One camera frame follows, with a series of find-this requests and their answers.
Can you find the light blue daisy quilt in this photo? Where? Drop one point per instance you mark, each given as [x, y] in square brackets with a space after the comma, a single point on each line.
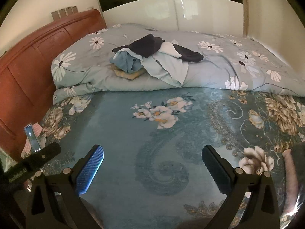
[209, 76]

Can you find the glossy white wardrobe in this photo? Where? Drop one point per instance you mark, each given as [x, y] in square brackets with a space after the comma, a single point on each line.
[143, 12]

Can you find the person's dark clothing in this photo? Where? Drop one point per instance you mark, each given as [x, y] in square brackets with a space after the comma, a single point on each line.
[300, 155]

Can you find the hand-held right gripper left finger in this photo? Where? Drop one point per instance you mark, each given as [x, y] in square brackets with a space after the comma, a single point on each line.
[91, 171]

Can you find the red-brown wooden headboard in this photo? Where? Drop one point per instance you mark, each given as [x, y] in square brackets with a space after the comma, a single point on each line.
[28, 59]

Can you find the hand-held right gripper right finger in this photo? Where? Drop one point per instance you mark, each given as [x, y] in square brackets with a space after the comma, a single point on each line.
[216, 171]

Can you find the teal floral bed sheet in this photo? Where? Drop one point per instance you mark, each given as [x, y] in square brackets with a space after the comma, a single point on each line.
[147, 136]

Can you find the light blue garment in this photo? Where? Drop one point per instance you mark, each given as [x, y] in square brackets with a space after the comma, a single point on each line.
[166, 71]

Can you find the grey wall panel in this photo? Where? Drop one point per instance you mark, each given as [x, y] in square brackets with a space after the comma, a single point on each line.
[64, 12]

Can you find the smartphone with lit screen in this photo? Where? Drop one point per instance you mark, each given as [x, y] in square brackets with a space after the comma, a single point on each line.
[32, 139]

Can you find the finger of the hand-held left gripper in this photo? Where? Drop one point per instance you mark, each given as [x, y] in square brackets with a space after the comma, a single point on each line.
[45, 154]

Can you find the navy and white sweatshirt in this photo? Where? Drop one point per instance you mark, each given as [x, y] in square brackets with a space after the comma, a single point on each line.
[147, 45]

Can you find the tan garment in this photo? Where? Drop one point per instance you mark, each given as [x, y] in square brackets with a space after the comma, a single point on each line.
[128, 75]

